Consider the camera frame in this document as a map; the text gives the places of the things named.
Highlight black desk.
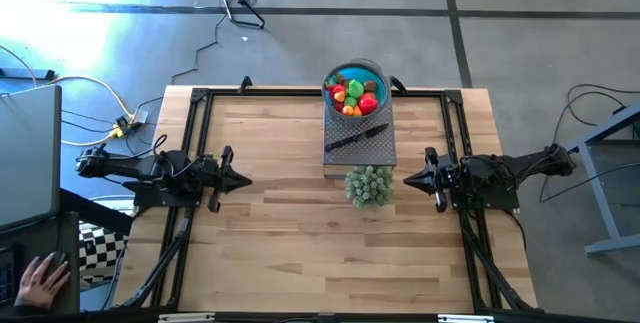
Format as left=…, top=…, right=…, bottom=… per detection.
left=0, top=187, right=136, bottom=322

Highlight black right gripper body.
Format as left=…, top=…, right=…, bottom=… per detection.
left=423, top=146, right=459, bottom=214

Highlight black keyboard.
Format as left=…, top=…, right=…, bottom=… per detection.
left=0, top=257, right=21, bottom=307

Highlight power strip yellow plug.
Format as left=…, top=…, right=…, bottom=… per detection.
left=110, top=109, right=150, bottom=140

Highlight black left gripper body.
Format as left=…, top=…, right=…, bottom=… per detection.
left=198, top=145, right=236, bottom=214

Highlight black kitchen knife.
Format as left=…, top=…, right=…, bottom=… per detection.
left=324, top=122, right=390, bottom=153

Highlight black-white checkered board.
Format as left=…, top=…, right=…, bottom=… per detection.
left=78, top=220, right=130, bottom=287

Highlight grey laptop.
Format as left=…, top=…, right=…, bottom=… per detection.
left=0, top=84, right=63, bottom=234

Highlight yellow floor cable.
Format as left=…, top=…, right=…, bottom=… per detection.
left=0, top=44, right=136, bottom=148

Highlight grey desk frame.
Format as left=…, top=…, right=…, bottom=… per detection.
left=564, top=100, right=640, bottom=259

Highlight black floor cable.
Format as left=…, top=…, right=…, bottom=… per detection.
left=169, top=0, right=224, bottom=86
left=558, top=82, right=640, bottom=124

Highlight black computer mouse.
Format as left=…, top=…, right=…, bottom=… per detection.
left=47, top=250, right=69, bottom=270

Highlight black table frame rails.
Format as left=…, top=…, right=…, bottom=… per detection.
left=112, top=85, right=539, bottom=314

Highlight red plastic bell pepper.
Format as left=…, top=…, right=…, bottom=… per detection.
left=357, top=92, right=380, bottom=116

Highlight grey perforated metal stand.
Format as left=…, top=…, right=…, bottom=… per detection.
left=322, top=110, right=398, bottom=180

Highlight blue collapsible bowl grey rim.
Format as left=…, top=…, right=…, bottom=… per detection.
left=321, top=58, right=391, bottom=125

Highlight person's hand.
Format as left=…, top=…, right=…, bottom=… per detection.
left=13, top=251, right=72, bottom=311

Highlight green plant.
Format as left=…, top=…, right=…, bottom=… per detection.
left=344, top=164, right=395, bottom=209

